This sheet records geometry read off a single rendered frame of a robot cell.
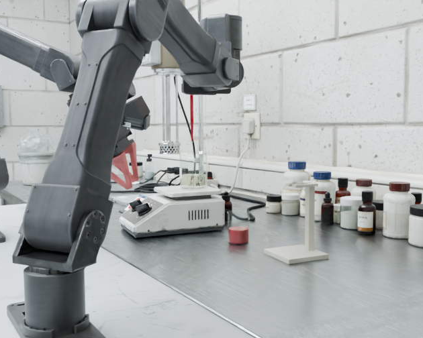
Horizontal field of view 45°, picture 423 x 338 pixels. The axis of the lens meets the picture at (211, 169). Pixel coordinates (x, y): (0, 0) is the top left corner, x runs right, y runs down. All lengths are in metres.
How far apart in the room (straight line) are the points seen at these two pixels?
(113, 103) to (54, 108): 2.91
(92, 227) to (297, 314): 0.26
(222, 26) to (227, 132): 0.94
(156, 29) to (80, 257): 0.29
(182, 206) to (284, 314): 0.47
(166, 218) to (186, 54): 0.38
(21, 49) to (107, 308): 0.58
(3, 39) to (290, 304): 0.74
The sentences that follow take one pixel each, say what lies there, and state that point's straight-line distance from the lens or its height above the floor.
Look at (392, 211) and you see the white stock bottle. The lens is 1.07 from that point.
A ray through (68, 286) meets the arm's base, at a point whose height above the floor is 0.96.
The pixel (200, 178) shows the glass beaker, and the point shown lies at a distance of 1.08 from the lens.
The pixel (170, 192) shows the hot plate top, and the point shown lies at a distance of 1.05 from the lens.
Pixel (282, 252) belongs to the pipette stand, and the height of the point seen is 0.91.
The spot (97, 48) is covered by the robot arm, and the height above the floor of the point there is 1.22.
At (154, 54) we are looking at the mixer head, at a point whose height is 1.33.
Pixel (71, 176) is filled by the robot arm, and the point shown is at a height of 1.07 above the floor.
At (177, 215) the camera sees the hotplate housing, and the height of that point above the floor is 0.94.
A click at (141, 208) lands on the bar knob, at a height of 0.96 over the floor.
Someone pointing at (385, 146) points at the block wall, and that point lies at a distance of 1.29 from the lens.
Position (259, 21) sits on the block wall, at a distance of 1.69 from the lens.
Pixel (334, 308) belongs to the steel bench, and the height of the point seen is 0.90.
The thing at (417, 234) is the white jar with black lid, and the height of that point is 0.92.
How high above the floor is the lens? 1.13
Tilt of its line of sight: 5 degrees down
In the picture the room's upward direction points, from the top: straight up
